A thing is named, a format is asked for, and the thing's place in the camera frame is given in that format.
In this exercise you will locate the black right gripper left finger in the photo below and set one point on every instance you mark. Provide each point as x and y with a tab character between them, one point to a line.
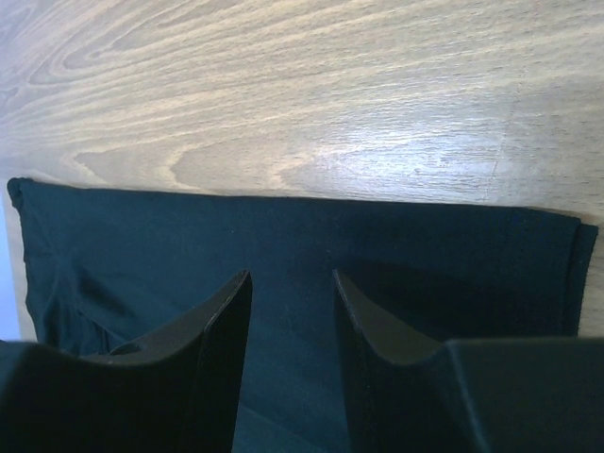
174	389

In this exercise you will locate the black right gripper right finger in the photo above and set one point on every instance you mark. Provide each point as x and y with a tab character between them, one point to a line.
407	392

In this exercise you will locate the black t shirt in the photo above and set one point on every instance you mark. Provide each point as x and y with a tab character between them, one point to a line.
105	267

